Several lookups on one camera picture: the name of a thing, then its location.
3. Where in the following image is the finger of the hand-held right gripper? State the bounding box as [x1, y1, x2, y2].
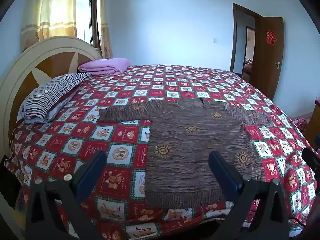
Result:
[301, 148, 320, 178]

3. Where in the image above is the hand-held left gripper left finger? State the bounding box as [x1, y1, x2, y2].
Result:
[24, 150, 108, 240]

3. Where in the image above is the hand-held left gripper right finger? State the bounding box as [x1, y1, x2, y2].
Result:
[208, 151, 298, 240]

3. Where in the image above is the brown knitted sweater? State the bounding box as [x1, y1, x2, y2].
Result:
[98, 97, 273, 209]

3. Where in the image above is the wooden cabinet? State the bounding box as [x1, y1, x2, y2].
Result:
[305, 99, 320, 152]

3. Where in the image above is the red cloth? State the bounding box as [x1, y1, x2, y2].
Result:
[292, 117, 308, 132]

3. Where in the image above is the red checkered bedsheet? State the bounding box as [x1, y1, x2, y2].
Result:
[4, 64, 318, 240]

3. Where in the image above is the striped pillow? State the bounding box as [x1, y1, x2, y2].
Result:
[18, 72, 92, 124]

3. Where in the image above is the brown wooden door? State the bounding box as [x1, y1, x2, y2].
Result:
[249, 16, 285, 101]

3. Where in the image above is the pink folded blanket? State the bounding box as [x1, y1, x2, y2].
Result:
[78, 57, 132, 75]

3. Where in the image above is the red paper door decoration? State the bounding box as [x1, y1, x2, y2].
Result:
[265, 30, 277, 46]

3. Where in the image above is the cream and brown headboard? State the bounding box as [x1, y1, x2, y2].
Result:
[0, 36, 103, 160]

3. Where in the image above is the narrow yellow curtain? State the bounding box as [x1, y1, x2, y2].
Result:
[96, 0, 113, 59]

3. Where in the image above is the window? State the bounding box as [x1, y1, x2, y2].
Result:
[76, 0, 97, 49]

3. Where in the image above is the wide yellow curtain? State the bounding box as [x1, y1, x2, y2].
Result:
[20, 0, 78, 53]

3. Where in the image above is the dark door frame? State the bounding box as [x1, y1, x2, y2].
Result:
[229, 3, 263, 75]

